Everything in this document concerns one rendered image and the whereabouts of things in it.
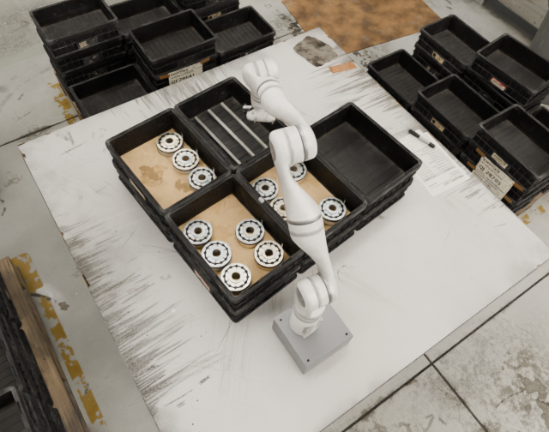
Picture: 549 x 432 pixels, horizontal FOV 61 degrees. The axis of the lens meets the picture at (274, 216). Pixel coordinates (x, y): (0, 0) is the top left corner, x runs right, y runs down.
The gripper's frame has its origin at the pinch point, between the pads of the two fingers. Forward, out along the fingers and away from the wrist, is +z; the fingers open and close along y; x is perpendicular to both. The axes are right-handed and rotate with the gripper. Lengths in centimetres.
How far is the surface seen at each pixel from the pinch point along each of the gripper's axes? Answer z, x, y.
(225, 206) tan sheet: 15.2, 28.5, 12.6
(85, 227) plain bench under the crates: 23, 39, 66
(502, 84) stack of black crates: 86, -70, -126
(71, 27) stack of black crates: 84, -89, 120
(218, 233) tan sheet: 11.4, 39.7, 13.6
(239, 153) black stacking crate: 23.4, 4.2, 10.0
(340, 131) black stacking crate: 30.4, -10.8, -30.7
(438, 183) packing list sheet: 40, 6, -75
